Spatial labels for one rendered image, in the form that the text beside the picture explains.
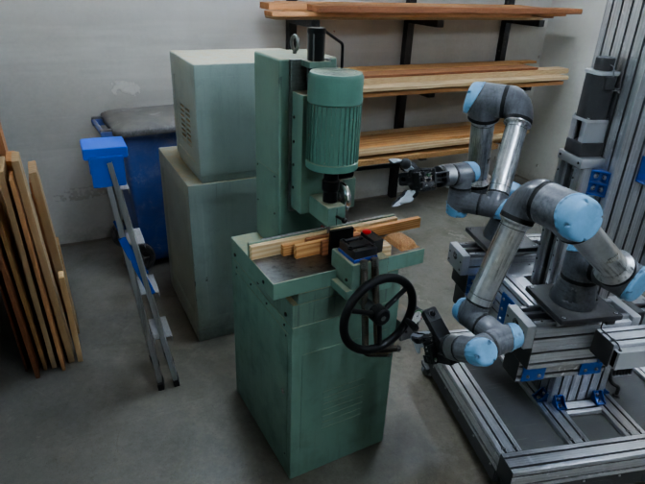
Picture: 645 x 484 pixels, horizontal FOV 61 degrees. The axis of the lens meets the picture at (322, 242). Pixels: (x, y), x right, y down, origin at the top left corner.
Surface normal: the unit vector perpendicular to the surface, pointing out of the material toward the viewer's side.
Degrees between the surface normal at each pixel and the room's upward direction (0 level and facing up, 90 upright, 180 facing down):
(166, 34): 90
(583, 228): 85
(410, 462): 0
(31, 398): 0
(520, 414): 0
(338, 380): 90
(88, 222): 90
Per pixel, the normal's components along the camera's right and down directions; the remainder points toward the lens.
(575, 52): -0.89, 0.17
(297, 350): 0.48, 0.40
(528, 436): 0.04, -0.90
